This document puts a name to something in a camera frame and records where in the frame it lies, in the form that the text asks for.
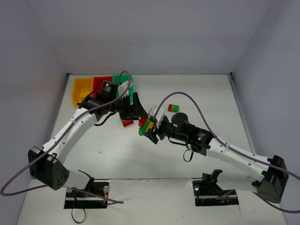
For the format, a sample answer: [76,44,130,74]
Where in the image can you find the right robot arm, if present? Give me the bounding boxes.
[138,112,289,203]

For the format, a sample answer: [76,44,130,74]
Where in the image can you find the red green lego block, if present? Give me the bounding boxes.
[168,104,179,113]

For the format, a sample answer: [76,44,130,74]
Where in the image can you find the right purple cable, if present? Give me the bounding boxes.
[153,91,300,213]

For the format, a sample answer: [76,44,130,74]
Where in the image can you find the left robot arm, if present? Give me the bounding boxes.
[28,80,147,190]

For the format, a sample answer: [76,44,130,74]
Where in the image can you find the red green yellow lego stack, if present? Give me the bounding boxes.
[120,117,134,128]

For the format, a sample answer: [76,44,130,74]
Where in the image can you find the red plastic bin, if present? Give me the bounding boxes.
[92,76,113,98]

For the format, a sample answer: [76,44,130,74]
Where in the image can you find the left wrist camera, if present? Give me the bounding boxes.
[118,81,133,97]

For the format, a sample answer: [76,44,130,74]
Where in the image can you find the green plastic bin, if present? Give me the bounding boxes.
[113,74,134,104]

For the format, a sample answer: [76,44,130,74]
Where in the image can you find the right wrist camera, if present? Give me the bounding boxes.
[148,106,165,128]

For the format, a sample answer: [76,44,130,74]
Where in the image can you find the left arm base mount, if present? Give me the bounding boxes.
[64,181,109,209]

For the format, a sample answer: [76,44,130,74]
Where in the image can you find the yellow plastic bin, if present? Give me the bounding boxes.
[72,77,93,107]

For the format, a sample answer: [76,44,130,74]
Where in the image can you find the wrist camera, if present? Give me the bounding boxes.
[118,81,133,97]
[148,106,165,128]

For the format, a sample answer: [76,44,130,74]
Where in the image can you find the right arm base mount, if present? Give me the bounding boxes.
[192,180,239,207]

